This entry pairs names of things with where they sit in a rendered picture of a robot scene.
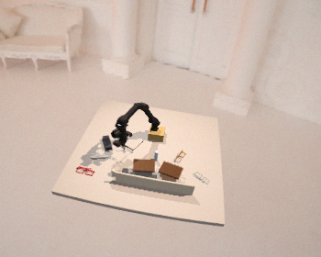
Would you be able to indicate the red glasses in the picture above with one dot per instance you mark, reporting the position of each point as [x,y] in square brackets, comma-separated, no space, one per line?
[81,170]

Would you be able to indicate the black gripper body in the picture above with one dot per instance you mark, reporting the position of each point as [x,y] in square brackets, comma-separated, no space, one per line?
[122,137]

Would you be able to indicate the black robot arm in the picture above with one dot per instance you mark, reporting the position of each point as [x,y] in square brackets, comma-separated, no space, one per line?
[123,120]

